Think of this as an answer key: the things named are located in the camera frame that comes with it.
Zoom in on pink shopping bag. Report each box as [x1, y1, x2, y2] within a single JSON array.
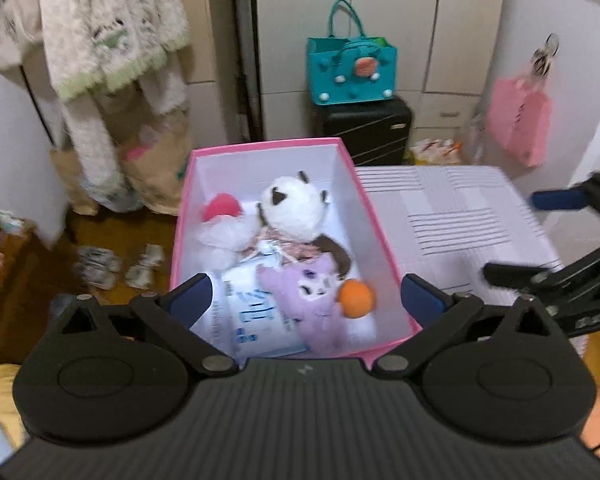
[[486, 76, 553, 168]]

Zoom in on pink cardboard box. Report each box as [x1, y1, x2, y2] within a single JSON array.
[[169, 137, 423, 366]]

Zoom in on white fluffy ball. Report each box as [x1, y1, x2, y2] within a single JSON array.
[[205, 245, 238, 270], [200, 212, 261, 251]]

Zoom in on blue wet wipes pack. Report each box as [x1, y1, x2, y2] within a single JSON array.
[[222, 260, 311, 358]]

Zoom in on wooden cabinet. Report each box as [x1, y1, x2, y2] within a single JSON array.
[[0, 205, 81, 366]]

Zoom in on beige canvas tote bag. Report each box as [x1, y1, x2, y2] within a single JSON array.
[[0, 0, 51, 86]]

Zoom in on beige wardrobe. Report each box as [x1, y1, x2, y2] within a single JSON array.
[[250, 0, 508, 161]]

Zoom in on cream fleece pajamas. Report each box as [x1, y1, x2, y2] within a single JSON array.
[[37, 0, 191, 211]]

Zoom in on purple plush toy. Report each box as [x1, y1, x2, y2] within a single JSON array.
[[256, 255, 351, 356]]

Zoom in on orange ball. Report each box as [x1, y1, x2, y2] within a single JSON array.
[[337, 280, 377, 320]]

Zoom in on white sneaker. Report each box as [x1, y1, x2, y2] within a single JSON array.
[[77, 245, 123, 291], [125, 245, 166, 288]]

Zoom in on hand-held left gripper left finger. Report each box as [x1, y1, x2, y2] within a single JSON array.
[[45, 274, 240, 377]]

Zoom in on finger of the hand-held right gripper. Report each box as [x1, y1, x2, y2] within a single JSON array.
[[482, 257, 581, 306], [529, 172, 600, 226]]

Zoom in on white orange plastic bag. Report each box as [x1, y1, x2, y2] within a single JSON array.
[[410, 137, 466, 166]]

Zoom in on brown paper bag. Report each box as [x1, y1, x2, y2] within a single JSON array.
[[120, 110, 193, 216], [50, 145, 101, 216]]

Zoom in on white panda plush toy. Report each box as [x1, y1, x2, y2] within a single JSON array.
[[255, 170, 353, 281]]

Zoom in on wall hook with hair ties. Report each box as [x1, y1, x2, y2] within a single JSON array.
[[530, 32, 561, 78]]

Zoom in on black suitcase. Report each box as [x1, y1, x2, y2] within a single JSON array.
[[314, 95, 413, 167]]

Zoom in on striped tablecloth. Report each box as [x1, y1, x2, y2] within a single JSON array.
[[355, 165, 586, 356]]

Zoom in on white wipes packet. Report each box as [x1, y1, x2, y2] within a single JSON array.
[[190, 280, 381, 361]]

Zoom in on pink floral scrunchie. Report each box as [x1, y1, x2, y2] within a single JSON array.
[[252, 227, 326, 263]]

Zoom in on pink fluffy pompom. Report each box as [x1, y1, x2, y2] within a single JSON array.
[[200, 192, 243, 223]]

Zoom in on white door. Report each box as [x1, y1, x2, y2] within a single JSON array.
[[567, 85, 600, 191]]

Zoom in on yellow bedding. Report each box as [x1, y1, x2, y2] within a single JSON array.
[[0, 365, 26, 451]]

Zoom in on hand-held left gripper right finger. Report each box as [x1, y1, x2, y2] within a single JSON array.
[[370, 274, 561, 380]]

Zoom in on teal felt tote bag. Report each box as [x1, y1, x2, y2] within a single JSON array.
[[307, 0, 398, 107]]

